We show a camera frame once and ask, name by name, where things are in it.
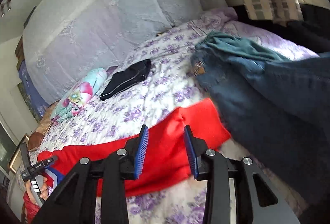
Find red track pants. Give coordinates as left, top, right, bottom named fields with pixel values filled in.
left=25, top=99, right=230, bottom=223

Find left hand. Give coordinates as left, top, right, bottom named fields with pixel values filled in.
left=25, top=175, right=51, bottom=206

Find orange brown pillow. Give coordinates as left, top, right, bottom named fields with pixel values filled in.
left=27, top=102, right=58, bottom=152

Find black folded shorts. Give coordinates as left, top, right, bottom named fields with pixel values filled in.
left=99, top=59, right=152, bottom=101

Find colourful floral folded blanket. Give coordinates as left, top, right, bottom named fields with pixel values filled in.
left=50, top=68, right=107, bottom=125

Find blue denim jeans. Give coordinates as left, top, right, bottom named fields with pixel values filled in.
left=191, top=45, right=329, bottom=206

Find green knit pants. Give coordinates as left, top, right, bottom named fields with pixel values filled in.
left=195, top=32, right=289, bottom=62

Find lavender lace headboard cover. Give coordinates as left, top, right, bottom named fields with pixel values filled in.
left=23, top=0, right=226, bottom=103

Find gold picture frame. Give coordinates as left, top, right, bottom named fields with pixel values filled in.
left=8, top=134, right=30, bottom=174

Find blue patterned wall cloth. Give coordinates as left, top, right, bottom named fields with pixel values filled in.
left=18, top=60, right=49, bottom=122

